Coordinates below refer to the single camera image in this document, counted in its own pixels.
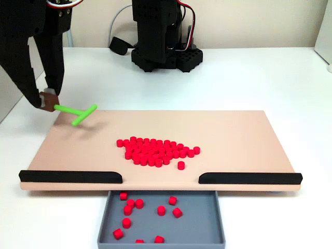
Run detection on white pipe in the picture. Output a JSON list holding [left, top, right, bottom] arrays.
[[65, 29, 74, 48]]

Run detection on beige board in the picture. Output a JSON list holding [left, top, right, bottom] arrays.
[[20, 109, 303, 194]]

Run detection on red white black servo cable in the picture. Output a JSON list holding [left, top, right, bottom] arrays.
[[167, 0, 197, 52], [46, 0, 81, 10]]

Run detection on grey wall cable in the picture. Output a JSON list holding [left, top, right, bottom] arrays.
[[108, 4, 133, 49]]

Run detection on black edge rail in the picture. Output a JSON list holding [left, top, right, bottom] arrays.
[[18, 170, 123, 185], [198, 172, 303, 185]]

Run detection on black clamp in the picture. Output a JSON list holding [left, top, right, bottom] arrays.
[[108, 36, 130, 56]]

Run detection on green T-shaped pusher tool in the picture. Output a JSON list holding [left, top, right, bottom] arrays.
[[38, 87, 98, 127]]

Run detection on grey tray container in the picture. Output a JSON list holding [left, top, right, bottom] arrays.
[[97, 190, 226, 249]]

